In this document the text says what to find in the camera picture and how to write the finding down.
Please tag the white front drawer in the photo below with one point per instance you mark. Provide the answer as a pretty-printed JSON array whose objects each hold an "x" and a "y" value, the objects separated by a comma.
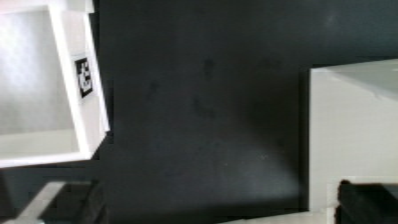
[{"x": 54, "y": 120}]

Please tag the white drawer cabinet box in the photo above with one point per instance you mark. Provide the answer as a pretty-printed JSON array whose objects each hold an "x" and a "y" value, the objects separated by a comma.
[{"x": 352, "y": 137}]

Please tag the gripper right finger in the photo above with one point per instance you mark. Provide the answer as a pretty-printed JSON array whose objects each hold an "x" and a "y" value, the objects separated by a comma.
[{"x": 368, "y": 203}]

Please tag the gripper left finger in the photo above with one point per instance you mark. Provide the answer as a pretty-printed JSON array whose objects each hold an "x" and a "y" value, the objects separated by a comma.
[{"x": 66, "y": 204}]

